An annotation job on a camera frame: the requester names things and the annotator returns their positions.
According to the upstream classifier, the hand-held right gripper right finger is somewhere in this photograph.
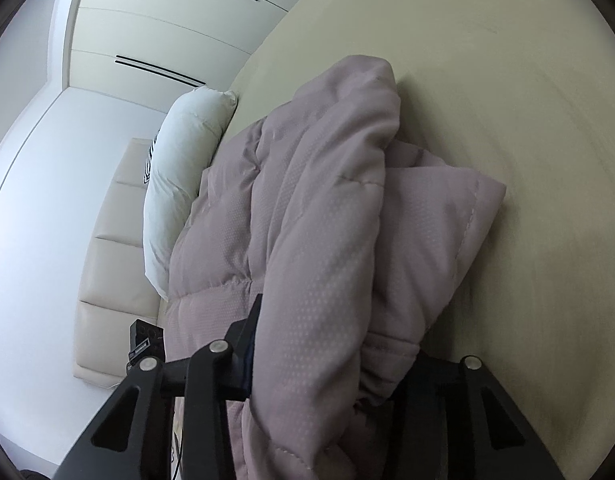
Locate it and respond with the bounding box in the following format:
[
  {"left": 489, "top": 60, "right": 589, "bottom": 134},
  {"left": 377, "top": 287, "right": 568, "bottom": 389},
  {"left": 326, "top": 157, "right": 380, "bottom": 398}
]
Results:
[{"left": 382, "top": 352, "right": 565, "bottom": 480}]

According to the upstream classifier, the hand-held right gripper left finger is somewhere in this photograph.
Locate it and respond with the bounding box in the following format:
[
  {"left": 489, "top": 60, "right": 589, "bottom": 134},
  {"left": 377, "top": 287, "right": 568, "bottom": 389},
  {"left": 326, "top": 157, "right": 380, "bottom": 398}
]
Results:
[{"left": 55, "top": 294, "right": 264, "bottom": 480}]

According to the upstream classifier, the pink hooded puffer jacket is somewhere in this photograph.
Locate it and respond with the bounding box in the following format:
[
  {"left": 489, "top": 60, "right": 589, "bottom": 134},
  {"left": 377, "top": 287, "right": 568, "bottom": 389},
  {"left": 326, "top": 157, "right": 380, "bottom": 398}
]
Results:
[{"left": 164, "top": 54, "right": 508, "bottom": 480}]

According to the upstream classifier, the cream padded headboard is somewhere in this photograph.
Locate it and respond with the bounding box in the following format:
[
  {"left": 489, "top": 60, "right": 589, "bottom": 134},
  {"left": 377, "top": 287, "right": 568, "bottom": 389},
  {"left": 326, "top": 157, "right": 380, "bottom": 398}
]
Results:
[{"left": 72, "top": 137, "right": 163, "bottom": 390}]

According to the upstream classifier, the black white striped pillow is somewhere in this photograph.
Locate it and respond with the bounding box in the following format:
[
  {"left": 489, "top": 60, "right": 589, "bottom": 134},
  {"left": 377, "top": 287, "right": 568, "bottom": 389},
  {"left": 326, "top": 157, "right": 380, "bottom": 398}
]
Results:
[{"left": 144, "top": 130, "right": 161, "bottom": 186}]

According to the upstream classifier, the white wardrobe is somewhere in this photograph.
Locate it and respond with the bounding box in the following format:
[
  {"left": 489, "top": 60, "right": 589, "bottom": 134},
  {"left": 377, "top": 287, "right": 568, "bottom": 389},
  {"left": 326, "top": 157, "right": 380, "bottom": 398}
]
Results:
[{"left": 62, "top": 0, "right": 338, "bottom": 116}]

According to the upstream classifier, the bed with cream sheet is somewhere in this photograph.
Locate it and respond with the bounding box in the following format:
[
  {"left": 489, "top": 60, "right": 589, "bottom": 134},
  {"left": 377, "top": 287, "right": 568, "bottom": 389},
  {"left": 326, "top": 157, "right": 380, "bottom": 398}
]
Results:
[{"left": 158, "top": 0, "right": 615, "bottom": 480}]

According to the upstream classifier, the black wardrobe door handle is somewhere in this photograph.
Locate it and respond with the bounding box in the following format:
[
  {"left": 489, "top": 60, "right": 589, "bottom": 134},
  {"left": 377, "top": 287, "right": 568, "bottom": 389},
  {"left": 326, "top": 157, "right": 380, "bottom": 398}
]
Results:
[{"left": 115, "top": 55, "right": 206, "bottom": 86}]

